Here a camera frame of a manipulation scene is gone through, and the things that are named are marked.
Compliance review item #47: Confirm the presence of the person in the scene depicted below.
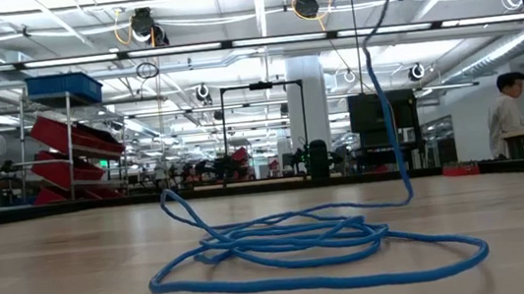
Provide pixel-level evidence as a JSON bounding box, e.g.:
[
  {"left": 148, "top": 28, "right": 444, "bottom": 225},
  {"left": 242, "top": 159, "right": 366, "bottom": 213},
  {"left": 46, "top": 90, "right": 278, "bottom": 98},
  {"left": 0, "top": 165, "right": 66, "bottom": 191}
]
[{"left": 481, "top": 70, "right": 524, "bottom": 161}]

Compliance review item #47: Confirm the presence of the black monitor on cart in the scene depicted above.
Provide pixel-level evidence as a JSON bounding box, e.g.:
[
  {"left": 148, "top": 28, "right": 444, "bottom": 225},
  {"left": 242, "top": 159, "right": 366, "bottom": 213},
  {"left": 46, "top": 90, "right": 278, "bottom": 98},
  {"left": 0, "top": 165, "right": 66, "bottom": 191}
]
[{"left": 344, "top": 87, "right": 427, "bottom": 177}]

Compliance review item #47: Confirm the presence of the small red box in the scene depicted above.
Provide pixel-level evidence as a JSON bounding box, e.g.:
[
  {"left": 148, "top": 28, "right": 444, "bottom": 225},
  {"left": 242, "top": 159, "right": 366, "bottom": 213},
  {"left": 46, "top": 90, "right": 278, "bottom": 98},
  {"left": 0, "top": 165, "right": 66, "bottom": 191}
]
[{"left": 441, "top": 159, "right": 482, "bottom": 179}]

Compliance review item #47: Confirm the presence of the white building column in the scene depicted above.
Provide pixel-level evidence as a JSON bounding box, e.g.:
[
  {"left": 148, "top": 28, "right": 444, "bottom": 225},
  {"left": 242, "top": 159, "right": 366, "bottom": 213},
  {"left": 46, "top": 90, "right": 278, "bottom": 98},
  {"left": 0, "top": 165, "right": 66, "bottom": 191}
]
[{"left": 281, "top": 53, "right": 336, "bottom": 173}]

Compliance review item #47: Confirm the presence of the black background robot station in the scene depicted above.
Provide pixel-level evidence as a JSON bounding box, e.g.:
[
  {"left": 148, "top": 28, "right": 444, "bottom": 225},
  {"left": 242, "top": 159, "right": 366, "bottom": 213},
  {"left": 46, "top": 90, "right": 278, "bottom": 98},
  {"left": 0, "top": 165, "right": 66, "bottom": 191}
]
[{"left": 199, "top": 76, "right": 319, "bottom": 188}]

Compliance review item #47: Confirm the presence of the black ceiling cable reel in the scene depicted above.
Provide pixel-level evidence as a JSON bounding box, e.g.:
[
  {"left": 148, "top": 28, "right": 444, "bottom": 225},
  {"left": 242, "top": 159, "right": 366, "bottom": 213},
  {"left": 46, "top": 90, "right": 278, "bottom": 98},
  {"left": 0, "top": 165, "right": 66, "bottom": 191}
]
[
  {"left": 129, "top": 4, "right": 171, "bottom": 50},
  {"left": 292, "top": 0, "right": 322, "bottom": 21}
]

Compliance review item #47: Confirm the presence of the blue cord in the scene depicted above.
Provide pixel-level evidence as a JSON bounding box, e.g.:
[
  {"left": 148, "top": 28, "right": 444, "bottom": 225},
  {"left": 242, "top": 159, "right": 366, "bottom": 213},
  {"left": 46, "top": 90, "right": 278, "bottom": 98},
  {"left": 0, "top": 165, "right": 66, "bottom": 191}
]
[{"left": 116, "top": 0, "right": 493, "bottom": 294}]

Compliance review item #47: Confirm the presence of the metal shelf with red bins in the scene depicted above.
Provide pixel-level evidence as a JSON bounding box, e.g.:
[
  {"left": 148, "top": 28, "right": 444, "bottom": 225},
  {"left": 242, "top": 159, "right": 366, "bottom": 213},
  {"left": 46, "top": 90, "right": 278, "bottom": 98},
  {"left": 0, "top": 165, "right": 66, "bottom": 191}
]
[{"left": 11, "top": 83, "right": 133, "bottom": 208}]

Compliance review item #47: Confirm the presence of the long light bar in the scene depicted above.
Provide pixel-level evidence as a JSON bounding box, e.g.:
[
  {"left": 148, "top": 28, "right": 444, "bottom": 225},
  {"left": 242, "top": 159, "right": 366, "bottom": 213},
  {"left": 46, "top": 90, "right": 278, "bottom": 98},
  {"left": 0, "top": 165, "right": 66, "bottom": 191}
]
[{"left": 0, "top": 2, "right": 524, "bottom": 79}]

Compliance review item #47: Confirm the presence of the blue storage bin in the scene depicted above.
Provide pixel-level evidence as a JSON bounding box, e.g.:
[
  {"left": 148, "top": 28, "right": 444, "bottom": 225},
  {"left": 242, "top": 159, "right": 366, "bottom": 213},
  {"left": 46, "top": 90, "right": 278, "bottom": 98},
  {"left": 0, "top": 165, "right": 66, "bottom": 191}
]
[{"left": 25, "top": 69, "right": 105, "bottom": 111}]

